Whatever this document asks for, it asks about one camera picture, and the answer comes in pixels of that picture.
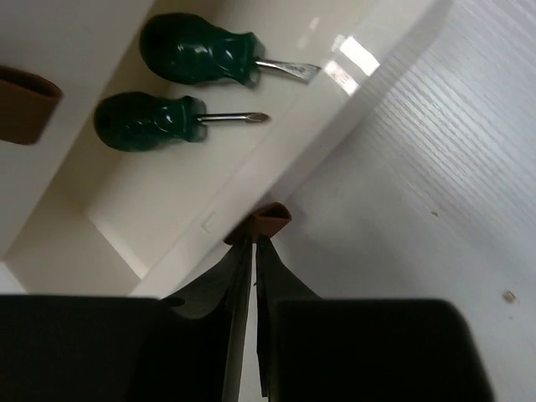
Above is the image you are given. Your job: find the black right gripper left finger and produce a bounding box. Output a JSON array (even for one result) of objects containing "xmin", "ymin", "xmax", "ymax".
[{"xmin": 1, "ymin": 239, "xmax": 252, "ymax": 401}]

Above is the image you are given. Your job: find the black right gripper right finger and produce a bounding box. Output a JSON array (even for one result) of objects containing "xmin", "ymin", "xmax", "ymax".
[{"xmin": 255, "ymin": 236, "xmax": 494, "ymax": 401}]

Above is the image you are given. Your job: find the brown bottom drawer handle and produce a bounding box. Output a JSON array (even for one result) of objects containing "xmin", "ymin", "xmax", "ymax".
[{"xmin": 224, "ymin": 202, "xmax": 292, "ymax": 245}]

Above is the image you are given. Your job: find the brown drawer handle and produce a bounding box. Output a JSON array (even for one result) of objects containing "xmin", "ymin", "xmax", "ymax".
[
  {"xmin": 0, "ymin": 65, "xmax": 63, "ymax": 146},
  {"xmin": 224, "ymin": 202, "xmax": 292, "ymax": 245}
]

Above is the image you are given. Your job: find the green stubby phillips screwdriver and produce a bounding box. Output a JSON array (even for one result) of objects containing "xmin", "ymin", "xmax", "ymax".
[{"xmin": 93, "ymin": 91, "xmax": 270, "ymax": 152}]

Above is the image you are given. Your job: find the white bottom drawer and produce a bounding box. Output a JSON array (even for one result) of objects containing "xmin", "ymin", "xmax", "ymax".
[{"xmin": 1, "ymin": 1, "xmax": 451, "ymax": 297}]

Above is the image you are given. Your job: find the white drawer cabinet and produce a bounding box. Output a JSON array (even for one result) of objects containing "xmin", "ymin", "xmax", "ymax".
[{"xmin": 1, "ymin": 1, "xmax": 153, "ymax": 255}]

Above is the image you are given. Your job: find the brown middle drawer handle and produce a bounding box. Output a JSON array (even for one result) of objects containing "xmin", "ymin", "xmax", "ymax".
[{"xmin": 0, "ymin": 65, "xmax": 63, "ymax": 146}]

